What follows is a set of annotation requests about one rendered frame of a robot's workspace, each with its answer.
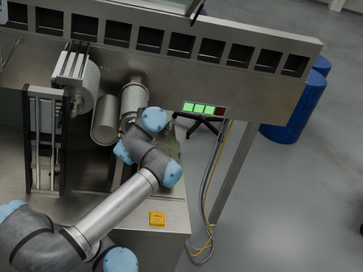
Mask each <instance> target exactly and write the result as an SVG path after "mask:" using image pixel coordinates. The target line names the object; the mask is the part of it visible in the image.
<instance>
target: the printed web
mask: <svg viewBox="0 0 363 272"><path fill-rule="evenodd" d="M99 81H100V70H99V68H98V66H97V65H96V64H95V63H93V62H92V61H90V60H88V63H87V66H86V70H85V74H84V78H83V86H82V87H83V88H85V89H87V90H88V91H89V92H90V93H91V94H92V96H93V98H94V107H93V115H92V123H91V130H90V136H91V132H92V126H93V120H94V116H95V110H96V103H97V96H98V89H99ZM67 87H70V86H68V85H62V87H61V90H64V89H65V88H67ZM145 106H147V93H146V91H145V90H144V89H143V88H142V87H140V86H129V87H127V88H126V89H125V90H124V91H123V93H122V101H121V108H120V116H121V115H122V114H124V113H126V112H129V111H137V110H138V108H139V107H141V108H143V107H145ZM91 138H92V137H91ZM60 161H61V149H60V148H57V160H56V163H57V164H60Z"/></svg>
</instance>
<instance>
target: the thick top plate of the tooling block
mask: <svg viewBox="0 0 363 272"><path fill-rule="evenodd" d="M166 125H167V124H166ZM166 125H165V127H164V128H163V129H162V130H161V131H159V132H158V133H157V135H156V136H155V137H154V138H153V139H152V144H153V145H155V146H156V147H157V148H158V149H160V150H161V151H162V152H164V153H165V154H166V155H168V156H169V157H170V158H171V159H175V160H176V161H177V163H178V164H179V158H178V149H177V141H176V132H175V126H174V124H172V129H171V130H168V129H167V128H166Z"/></svg>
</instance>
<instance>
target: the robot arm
mask: <svg viewBox="0 0 363 272"><path fill-rule="evenodd" d="M166 123H167V116H166V113H165V112H164V110H163V109H161V108H159V107H148V106H145V107H143V108H141V107H139V108H138V110H137V116H136V121H135V123H134V124H133V125H131V128H130V129H129V130H128V131H127V132H126V134H125V135H124V136H123V137H122V138H121V139H120V140H119V142H118V143H117V144H116V146H115V147H114V149H113V152H114V154H115V155H117V156H118V157H119V158H121V159H122V160H123V161H124V162H125V163H127V164H128V165H132V164H133V163H134V162H135V163H136V164H138V165H139V166H140V167H141V169H140V170H139V171H137V172H136V173H135V174H134V175H133V176H132V177H130V178H129V179H127V180H126V181H125V182H124V183H123V184H122V185H120V186H119V187H118V188H117V189H115V190H114V191H113V192H112V193H111V194H110V195H108V196H107V197H106V198H105V199H104V200H102V201H101V202H100V203H99V204H98V205H96V206H95V207H94V208H92V209H91V210H90V211H89V212H88V213H86V214H85V215H84V216H83V217H82V218H80V219H79V220H78V221H77V222H76V223H74V224H73V225H72V226H71V227H68V226H64V225H60V224H57V223H54V222H53V221H52V220H51V218H50V217H49V216H47V215H45V214H43V213H40V212H36V211H34V210H32V209H31V208H30V207H29V206H28V204H27V203H25V202H24V201H22V200H19V199H17V200H11V201H9V202H7V203H5V204H3V205H1V206H0V252H1V254H2V255H3V256H4V257H5V259H6V260H7V261H8V262H9V263H10V265H11V266H12V267H13V269H14V270H15V271H16V272H68V271H71V270H72V269H74V268H75V267H77V266H78V265H80V264H81V263H85V264H86V265H87V266H88V267H89V268H90V269H91V270H92V271H93V272H138V261H137V258H136V256H135V254H134V253H133V252H132V251H131V250H129V249H127V248H122V247H118V246H117V245H116V244H115V243H114V242H113V241H112V240H111V239H110V238H109V237H108V236H107V234H108V233H109V232H110V231H111V230H113V229H114V227H115V226H117V225H118V224H119V223H120V222H121V221H123V220H124V219H125V218H126V217H127V216H128V215H129V214H130V213H131V212H132V211H134V210H135V209H136V208H137V207H138V206H139V205H140V204H141V203H142V202H144V201H145V200H146V199H147V198H148V197H149V196H150V195H151V194H152V193H154V192H155V191H156V190H157V189H158V188H159V187H160V186H161V185H163V186H165V187H167V188H171V187H173V186H174V185H175V184H176V183H177V182H178V181H179V180H180V178H181V176H182V173H183V169H182V167H181V166H180V165H179V164H178V163H176V162H175V161H174V159H171V158H170V157H169V156H168V155H166V154H165V153H164V152H162V151H161V150H160V149H158V148H157V147H156V146H155V145H153V144H152V143H151V141H152V139H153V138H154V137H155V136H156V135H157V133H158V132H159V131H161V130H162V129H163V128H164V127H165V125H166Z"/></svg>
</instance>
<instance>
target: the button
mask: <svg viewBox="0 0 363 272"><path fill-rule="evenodd" d="M149 221H150V226H155V227H165V212H154V211H150V213H149Z"/></svg>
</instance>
